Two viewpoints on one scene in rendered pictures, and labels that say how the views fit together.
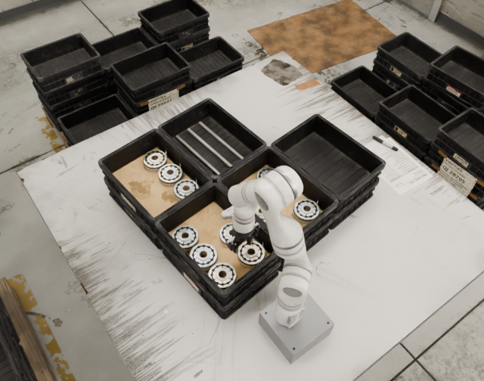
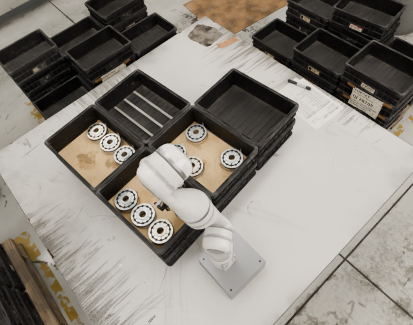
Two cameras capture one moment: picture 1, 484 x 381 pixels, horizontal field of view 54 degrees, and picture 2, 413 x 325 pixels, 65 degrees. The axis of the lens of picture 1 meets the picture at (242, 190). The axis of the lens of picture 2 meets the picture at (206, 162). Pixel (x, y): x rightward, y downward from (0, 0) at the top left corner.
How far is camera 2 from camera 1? 51 cm
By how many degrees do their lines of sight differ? 7
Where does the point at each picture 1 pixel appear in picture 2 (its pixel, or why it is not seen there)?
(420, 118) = (329, 55)
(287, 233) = (188, 210)
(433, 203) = (346, 133)
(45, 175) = (13, 157)
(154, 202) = (99, 170)
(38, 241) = not seen: hidden behind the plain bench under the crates
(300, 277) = (220, 237)
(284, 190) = (168, 174)
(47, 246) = not seen: hidden behind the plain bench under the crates
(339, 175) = (259, 120)
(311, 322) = (245, 262)
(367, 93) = (283, 41)
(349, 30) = not seen: outside the picture
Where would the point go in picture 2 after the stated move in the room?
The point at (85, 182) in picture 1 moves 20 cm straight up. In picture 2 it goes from (46, 158) to (25, 137)
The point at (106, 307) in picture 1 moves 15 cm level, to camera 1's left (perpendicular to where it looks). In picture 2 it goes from (70, 267) to (37, 271)
